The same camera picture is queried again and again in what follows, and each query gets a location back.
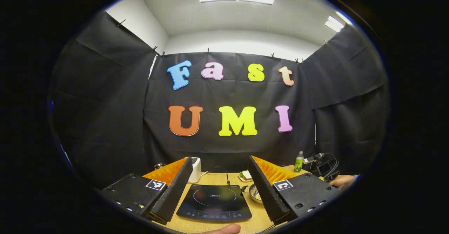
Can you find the black backdrop cloth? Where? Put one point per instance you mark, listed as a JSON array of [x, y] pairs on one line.
[[231, 146]]

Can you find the green drink bottle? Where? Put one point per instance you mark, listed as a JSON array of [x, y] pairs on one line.
[[299, 163]]

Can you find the plate with sandwich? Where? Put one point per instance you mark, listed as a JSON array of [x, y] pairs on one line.
[[246, 175]]

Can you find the pile of yellow soybeans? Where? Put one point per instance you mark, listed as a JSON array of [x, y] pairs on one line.
[[257, 196]]

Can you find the white toaster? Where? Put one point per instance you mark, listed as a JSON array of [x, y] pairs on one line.
[[196, 171]]

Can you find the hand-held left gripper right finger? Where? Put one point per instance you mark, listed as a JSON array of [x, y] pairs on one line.
[[266, 195]]

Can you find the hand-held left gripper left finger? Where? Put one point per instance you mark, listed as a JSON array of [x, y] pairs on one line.
[[173, 195]]

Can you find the black induction cooktop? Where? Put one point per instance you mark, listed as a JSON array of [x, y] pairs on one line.
[[214, 202]]

